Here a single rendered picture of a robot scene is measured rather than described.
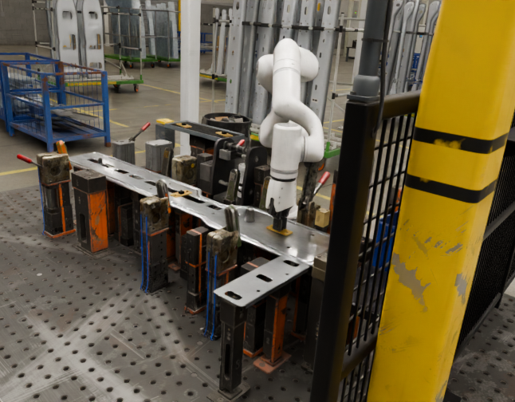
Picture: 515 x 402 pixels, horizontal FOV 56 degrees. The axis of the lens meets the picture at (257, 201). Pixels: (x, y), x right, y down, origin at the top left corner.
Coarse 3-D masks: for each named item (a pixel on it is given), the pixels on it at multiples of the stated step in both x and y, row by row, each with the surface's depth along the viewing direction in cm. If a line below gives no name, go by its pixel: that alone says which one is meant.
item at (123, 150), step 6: (114, 144) 224; (120, 144) 221; (126, 144) 224; (132, 144) 226; (114, 150) 225; (120, 150) 222; (126, 150) 225; (132, 150) 227; (114, 156) 226; (120, 156) 223; (126, 156) 226; (132, 156) 228; (132, 162) 229
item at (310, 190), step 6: (306, 162) 156; (312, 162) 156; (318, 162) 158; (306, 168) 160; (312, 168) 159; (318, 168) 159; (306, 174) 160; (312, 174) 160; (306, 180) 161; (312, 180) 159; (306, 186) 161; (312, 186) 159; (306, 192) 162; (312, 192) 160; (312, 198) 161; (300, 204) 163; (306, 210) 161
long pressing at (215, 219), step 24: (96, 168) 205; (120, 168) 207; (144, 168) 207; (144, 192) 182; (168, 192) 182; (192, 192) 184; (216, 216) 163; (240, 216) 164; (264, 216) 166; (264, 240) 148; (288, 240) 149; (312, 240) 150; (312, 264) 136
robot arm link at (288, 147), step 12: (276, 132) 141; (288, 132) 139; (300, 132) 141; (276, 144) 142; (288, 144) 140; (300, 144) 141; (276, 156) 142; (288, 156) 141; (300, 156) 142; (276, 168) 144; (288, 168) 143
